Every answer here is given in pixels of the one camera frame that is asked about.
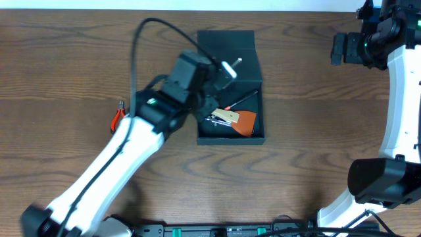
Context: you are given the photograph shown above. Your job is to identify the red handled cutting pliers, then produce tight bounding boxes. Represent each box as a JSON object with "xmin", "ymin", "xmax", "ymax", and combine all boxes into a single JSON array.
[{"xmin": 110, "ymin": 100, "xmax": 126, "ymax": 134}]

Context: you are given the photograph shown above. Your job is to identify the small claw hammer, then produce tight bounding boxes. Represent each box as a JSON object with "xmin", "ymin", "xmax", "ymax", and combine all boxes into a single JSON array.
[{"xmin": 224, "ymin": 89, "xmax": 259, "ymax": 111}]

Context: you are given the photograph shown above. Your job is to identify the black gift box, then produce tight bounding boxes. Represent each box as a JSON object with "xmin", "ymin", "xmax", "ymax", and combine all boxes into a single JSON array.
[{"xmin": 197, "ymin": 30, "xmax": 266, "ymax": 145}]

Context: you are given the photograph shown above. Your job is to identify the chrome combination wrench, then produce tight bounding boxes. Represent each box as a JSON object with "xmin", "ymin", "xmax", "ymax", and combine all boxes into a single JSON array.
[{"xmin": 206, "ymin": 118, "xmax": 232, "ymax": 127}]

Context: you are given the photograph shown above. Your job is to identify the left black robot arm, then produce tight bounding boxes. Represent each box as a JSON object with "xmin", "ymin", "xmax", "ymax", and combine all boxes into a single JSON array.
[{"xmin": 20, "ymin": 50, "xmax": 242, "ymax": 236}]

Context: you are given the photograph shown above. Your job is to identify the left black cable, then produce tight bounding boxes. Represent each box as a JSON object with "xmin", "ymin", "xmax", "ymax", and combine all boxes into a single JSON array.
[{"xmin": 55, "ymin": 17, "xmax": 220, "ymax": 237}]

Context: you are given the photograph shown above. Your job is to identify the wooden handled orange scraper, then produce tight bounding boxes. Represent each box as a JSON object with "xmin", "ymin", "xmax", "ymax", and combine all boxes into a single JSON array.
[{"xmin": 208, "ymin": 109, "xmax": 257, "ymax": 138}]

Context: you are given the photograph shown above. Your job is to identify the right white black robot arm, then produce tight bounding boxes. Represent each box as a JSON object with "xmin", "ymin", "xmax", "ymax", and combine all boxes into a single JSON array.
[{"xmin": 314, "ymin": 0, "xmax": 420, "ymax": 236}]

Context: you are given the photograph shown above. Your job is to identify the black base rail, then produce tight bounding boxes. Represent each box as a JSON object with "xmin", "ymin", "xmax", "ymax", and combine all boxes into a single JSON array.
[{"xmin": 105, "ymin": 223, "xmax": 405, "ymax": 237}]

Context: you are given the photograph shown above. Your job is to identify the black yellow screwdriver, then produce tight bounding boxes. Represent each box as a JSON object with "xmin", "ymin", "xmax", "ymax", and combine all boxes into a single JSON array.
[{"xmin": 231, "ymin": 58, "xmax": 243, "ymax": 68}]

